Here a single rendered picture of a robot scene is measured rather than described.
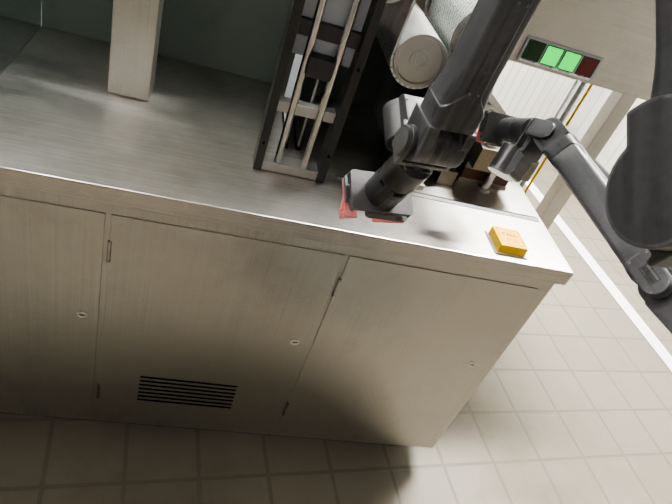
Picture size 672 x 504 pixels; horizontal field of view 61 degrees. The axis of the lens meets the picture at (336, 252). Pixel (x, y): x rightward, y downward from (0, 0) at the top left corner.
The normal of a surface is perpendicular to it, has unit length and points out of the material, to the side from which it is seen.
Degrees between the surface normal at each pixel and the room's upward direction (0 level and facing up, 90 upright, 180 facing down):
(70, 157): 0
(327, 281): 90
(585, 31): 90
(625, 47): 90
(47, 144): 0
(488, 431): 0
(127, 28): 90
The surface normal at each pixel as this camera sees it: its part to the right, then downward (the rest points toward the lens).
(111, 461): 0.29, -0.74
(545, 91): 0.21, 0.66
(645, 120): -0.93, -0.09
